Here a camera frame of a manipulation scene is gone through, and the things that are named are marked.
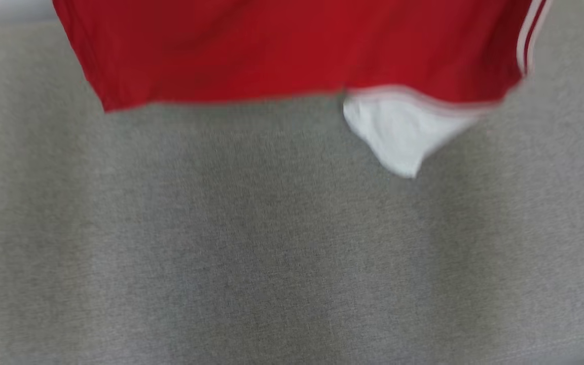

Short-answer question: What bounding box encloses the red garment with white stripes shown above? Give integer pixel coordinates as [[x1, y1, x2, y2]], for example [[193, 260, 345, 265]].
[[51, 0, 554, 179]]

